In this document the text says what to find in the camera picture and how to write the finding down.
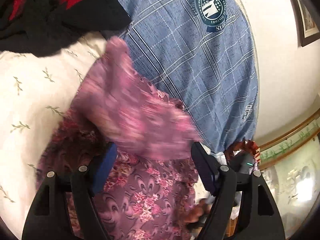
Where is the purple floral blouse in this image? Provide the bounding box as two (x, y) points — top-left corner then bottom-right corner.
(36, 37), (199, 239)

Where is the person's right hand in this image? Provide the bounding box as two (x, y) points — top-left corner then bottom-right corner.
(184, 198), (212, 227)

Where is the dark red plastic bag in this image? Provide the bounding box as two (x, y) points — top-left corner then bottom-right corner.
(224, 140), (261, 164)

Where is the wooden framed bamboo glass door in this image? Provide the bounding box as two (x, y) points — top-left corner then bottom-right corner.
(260, 112), (319, 239)

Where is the white leaf-print bed sheet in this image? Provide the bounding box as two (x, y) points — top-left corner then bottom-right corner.
(0, 33), (106, 238)

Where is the blue plaid blanket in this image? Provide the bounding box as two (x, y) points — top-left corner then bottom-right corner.
(118, 0), (258, 153)

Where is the red and black garment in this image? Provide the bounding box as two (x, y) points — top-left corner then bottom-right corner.
(1, 0), (131, 57)

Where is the wooden framed wall picture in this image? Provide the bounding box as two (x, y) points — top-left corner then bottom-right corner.
(290, 0), (319, 47)

